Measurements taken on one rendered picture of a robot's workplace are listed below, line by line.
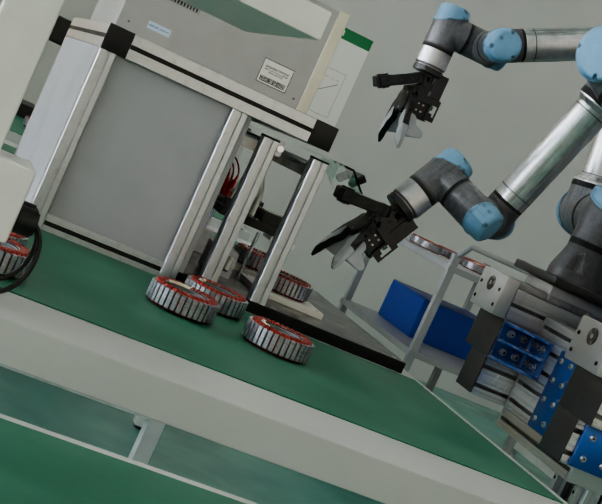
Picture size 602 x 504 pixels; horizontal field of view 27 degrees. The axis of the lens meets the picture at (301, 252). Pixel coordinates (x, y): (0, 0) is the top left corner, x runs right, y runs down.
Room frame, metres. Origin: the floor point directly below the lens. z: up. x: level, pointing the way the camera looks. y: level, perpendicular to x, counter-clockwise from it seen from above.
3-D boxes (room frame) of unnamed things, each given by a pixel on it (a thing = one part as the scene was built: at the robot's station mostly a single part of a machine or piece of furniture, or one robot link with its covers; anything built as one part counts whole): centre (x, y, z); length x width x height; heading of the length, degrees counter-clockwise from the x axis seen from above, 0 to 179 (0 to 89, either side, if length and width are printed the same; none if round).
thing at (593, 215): (2.89, -0.61, 1.20); 0.13 x 0.12 x 0.14; 9
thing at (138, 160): (2.16, 0.32, 0.91); 0.28 x 0.03 x 0.32; 109
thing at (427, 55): (2.94, -0.09, 1.37); 0.08 x 0.08 x 0.05
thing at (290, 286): (2.48, 0.00, 0.80); 0.11 x 0.11 x 0.04
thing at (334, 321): (2.59, 0.06, 0.76); 0.64 x 0.47 x 0.02; 19
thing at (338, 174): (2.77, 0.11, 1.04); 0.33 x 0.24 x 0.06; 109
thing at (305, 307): (2.48, 0.00, 0.78); 0.15 x 0.15 x 0.01; 19
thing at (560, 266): (2.88, -0.61, 1.09); 0.15 x 0.15 x 0.10
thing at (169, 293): (1.91, 0.13, 0.77); 0.11 x 0.11 x 0.04
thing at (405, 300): (5.29, -0.69, 0.51); 1.01 x 0.60 x 1.01; 19
